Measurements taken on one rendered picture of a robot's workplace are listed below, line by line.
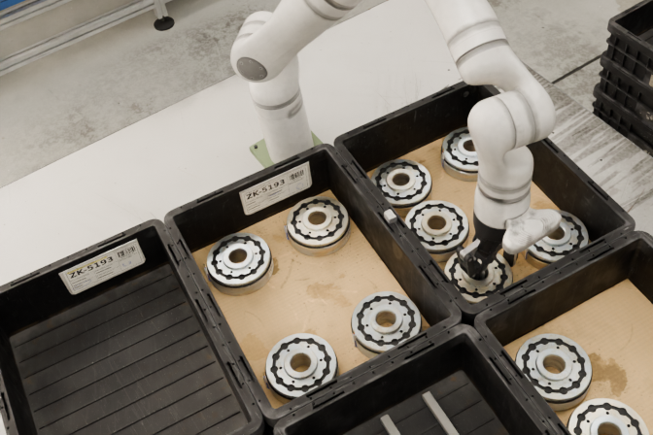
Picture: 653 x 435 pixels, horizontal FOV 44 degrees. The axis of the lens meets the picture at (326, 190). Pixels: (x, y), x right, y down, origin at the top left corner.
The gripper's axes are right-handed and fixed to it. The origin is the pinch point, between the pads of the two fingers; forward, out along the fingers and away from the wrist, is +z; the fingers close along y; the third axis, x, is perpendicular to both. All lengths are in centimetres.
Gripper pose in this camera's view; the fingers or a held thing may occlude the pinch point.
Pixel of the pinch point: (494, 266)
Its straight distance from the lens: 125.1
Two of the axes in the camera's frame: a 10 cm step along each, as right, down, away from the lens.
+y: -8.4, 4.6, -3.0
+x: 5.4, 6.0, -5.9
